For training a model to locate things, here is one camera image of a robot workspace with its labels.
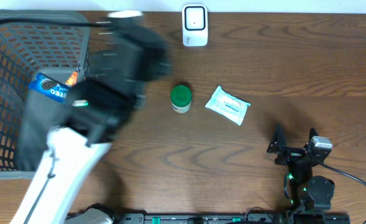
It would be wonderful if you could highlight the white barcode scanner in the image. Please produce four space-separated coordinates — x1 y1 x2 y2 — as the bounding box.
182 4 209 47

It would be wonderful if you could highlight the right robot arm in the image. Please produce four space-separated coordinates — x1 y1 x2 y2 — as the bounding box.
267 126 335 223

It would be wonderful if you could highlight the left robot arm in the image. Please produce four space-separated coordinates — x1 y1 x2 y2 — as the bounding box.
12 10 172 223

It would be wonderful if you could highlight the grey plastic mesh basket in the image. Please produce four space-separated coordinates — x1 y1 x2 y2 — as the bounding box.
0 10 90 179

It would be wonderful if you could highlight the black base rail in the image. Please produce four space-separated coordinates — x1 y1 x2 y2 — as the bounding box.
113 212 350 224

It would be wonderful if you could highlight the green lid white jar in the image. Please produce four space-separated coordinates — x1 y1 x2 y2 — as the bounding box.
170 85 192 113

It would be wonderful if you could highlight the blue Oreo cookie pack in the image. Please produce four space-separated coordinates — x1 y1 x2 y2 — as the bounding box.
29 73 70 103

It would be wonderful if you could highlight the white teal wet wipes pack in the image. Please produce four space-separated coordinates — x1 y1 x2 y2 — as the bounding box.
205 85 251 126

